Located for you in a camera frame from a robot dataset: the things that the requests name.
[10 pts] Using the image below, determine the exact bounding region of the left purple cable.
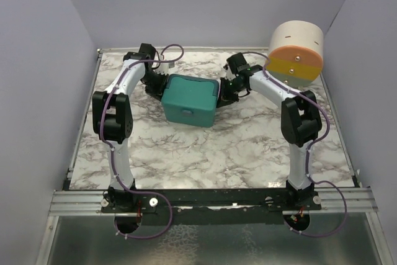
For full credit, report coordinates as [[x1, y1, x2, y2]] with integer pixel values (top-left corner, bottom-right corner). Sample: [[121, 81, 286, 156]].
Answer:
[[98, 43, 185, 241]]

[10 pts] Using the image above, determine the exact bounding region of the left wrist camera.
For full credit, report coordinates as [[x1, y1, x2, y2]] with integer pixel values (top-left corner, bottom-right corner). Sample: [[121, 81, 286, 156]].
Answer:
[[154, 62, 175, 75]]

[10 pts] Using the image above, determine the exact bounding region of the teal medicine kit box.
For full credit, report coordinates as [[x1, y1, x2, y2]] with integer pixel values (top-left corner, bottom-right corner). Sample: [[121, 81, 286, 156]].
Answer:
[[161, 74, 219, 127]]

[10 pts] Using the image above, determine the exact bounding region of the aluminium frame rail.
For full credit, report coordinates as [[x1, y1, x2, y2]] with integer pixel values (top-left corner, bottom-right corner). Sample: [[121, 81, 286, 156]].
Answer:
[[49, 187, 378, 217]]

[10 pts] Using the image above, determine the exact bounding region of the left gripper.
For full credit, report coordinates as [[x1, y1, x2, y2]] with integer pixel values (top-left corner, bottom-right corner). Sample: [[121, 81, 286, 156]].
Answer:
[[142, 71, 170, 103]]

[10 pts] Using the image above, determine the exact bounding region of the black mounting rail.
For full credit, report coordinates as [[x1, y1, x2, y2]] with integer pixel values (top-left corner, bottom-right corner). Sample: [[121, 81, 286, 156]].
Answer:
[[101, 188, 321, 226]]

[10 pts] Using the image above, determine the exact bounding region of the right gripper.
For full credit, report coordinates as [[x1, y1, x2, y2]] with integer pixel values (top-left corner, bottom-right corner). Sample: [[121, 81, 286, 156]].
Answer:
[[214, 77, 244, 109]]

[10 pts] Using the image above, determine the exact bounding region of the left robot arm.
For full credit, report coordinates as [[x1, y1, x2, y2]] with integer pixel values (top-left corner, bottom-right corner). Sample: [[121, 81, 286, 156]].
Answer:
[[92, 43, 169, 212]]

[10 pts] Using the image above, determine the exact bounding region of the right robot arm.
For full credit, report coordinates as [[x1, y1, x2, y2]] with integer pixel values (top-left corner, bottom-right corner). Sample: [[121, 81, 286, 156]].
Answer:
[[216, 53, 322, 210]]

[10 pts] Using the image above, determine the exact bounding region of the round pastel drawer cabinet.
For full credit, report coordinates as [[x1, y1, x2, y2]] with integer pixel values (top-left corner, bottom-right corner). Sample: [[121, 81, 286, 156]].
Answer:
[[266, 20, 324, 88]]

